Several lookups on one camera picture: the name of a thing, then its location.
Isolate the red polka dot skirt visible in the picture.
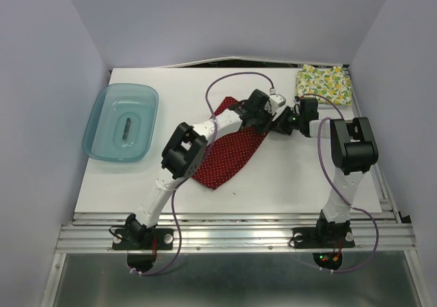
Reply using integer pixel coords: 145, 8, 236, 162
189, 96, 270, 191

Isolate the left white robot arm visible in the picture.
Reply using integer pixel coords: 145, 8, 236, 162
123, 89, 285, 248

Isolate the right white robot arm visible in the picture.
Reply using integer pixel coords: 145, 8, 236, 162
272, 93, 379, 249

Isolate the lemon print folded skirt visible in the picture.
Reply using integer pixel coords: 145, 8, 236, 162
295, 64, 352, 106

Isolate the small dark object in bin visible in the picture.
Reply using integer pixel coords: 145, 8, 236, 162
122, 117, 131, 141

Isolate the teal plastic bin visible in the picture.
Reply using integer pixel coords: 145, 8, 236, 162
82, 83, 159, 163

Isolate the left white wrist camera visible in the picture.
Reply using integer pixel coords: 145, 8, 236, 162
265, 88, 287, 115

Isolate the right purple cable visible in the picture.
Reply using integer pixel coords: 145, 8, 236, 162
295, 93, 380, 274

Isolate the purple cable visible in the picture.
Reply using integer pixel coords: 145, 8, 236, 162
129, 72, 277, 276
295, 93, 380, 274

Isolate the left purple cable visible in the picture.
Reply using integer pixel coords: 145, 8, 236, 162
129, 72, 277, 276

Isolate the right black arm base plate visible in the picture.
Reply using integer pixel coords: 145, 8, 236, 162
288, 227, 355, 250

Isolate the aluminium rail frame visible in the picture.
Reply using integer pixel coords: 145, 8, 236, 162
42, 68, 433, 306

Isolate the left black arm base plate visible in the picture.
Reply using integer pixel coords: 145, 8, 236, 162
111, 228, 174, 251

